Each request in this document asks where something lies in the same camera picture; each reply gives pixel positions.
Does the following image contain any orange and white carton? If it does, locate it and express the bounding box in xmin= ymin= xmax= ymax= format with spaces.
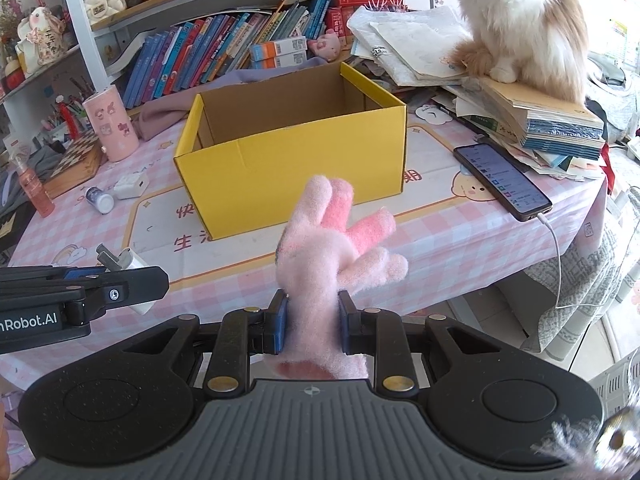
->
xmin=249 ymin=36 xmax=308 ymax=57
xmin=250 ymin=52 xmax=307 ymax=70

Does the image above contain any wooden chessboard case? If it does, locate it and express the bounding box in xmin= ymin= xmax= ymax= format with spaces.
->
xmin=44 ymin=132 xmax=104 ymax=200

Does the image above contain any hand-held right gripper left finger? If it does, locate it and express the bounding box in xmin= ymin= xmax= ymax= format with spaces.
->
xmin=122 ymin=290 xmax=290 ymax=395

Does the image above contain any white charger plug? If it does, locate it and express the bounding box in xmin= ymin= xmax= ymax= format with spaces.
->
xmin=96 ymin=243 xmax=162 ymax=317

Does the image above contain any pink cartoon tumbler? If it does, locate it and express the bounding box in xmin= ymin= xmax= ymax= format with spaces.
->
xmin=82 ymin=85 xmax=141 ymax=163

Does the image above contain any small white capped bottle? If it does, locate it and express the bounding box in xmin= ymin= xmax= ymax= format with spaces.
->
xmin=85 ymin=186 xmax=116 ymax=215

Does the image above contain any white and orange cat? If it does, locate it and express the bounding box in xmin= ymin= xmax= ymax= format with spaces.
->
xmin=445 ymin=0 xmax=591 ymax=103

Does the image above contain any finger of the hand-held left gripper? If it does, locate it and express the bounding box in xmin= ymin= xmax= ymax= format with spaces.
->
xmin=0 ymin=265 xmax=109 ymax=287
xmin=0 ymin=266 xmax=170 ymax=329

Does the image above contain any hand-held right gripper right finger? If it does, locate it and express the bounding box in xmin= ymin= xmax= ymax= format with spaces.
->
xmin=337 ymin=290 xmax=503 ymax=395

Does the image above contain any black smartphone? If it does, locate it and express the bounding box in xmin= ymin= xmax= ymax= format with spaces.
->
xmin=453 ymin=143 xmax=554 ymax=222

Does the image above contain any stack of paperback books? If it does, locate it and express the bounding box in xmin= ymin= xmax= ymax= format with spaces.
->
xmin=440 ymin=76 xmax=608 ymax=173

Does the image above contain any fuzzy grey charm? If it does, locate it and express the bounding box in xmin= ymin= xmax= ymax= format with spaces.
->
xmin=531 ymin=407 xmax=640 ymax=480

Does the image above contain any white and wood bookshelf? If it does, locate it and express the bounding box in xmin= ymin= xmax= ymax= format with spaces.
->
xmin=0 ymin=0 xmax=436 ymax=111

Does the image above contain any white charging cable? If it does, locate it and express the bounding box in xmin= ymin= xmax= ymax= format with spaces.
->
xmin=535 ymin=212 xmax=626 ymax=311

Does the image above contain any pink spray bottle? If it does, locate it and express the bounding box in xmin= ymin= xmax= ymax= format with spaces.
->
xmin=14 ymin=155 xmax=56 ymax=219

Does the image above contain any row of colourful books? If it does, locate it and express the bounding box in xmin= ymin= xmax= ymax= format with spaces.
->
xmin=120 ymin=0 xmax=333 ymax=108

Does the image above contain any white bunny plush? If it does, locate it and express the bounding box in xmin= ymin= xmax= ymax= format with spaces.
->
xmin=15 ymin=6 xmax=68 ymax=75

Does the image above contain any grey patterned blanket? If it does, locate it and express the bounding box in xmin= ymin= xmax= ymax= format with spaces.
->
xmin=522 ymin=195 xmax=640 ymax=361

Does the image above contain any holder with pens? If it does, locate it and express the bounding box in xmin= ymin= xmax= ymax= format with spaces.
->
xmin=42 ymin=94 xmax=93 ymax=142

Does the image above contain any pink plush rabbit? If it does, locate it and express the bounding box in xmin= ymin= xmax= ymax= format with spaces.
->
xmin=270 ymin=175 xmax=410 ymax=381

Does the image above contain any pile of loose papers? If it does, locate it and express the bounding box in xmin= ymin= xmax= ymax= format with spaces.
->
xmin=346 ymin=6 xmax=473 ymax=88

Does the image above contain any white cloud shaped coaster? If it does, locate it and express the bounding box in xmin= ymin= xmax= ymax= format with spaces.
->
xmin=415 ymin=104 xmax=453 ymax=125

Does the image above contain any purple cloth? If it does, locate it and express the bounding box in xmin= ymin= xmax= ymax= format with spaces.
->
xmin=137 ymin=57 xmax=332 ymax=141

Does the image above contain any pink pig toy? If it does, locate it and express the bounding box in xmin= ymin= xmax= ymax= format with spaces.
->
xmin=306 ymin=30 xmax=343 ymax=61

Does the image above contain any white power adapter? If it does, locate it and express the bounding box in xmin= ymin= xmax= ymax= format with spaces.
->
xmin=113 ymin=170 xmax=151 ymax=200

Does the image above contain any yellow cardboard box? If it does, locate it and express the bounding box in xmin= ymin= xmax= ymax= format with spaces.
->
xmin=173 ymin=61 xmax=408 ymax=242

